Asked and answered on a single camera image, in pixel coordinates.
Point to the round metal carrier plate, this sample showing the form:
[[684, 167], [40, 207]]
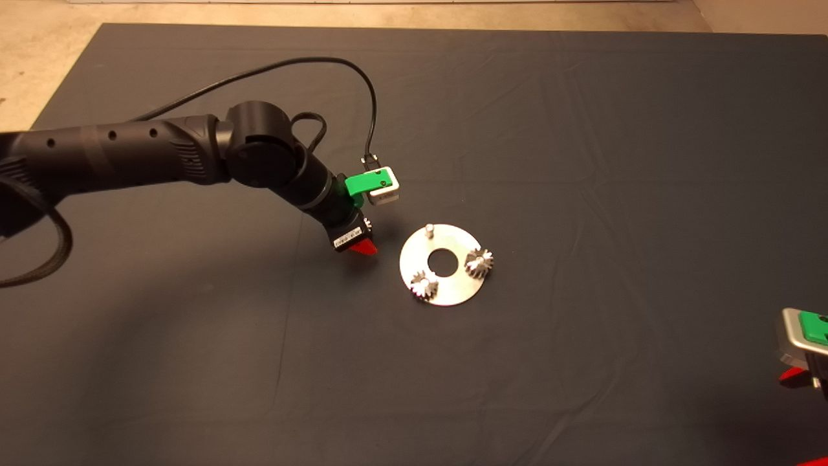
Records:
[[453, 291]]

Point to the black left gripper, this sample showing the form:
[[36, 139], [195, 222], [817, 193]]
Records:
[[343, 223]]

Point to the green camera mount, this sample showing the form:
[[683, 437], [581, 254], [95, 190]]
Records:
[[815, 329], [362, 184]]

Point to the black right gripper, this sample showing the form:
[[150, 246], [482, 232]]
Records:
[[821, 372]]

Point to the dark grey table cloth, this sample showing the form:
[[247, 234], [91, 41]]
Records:
[[582, 129]]

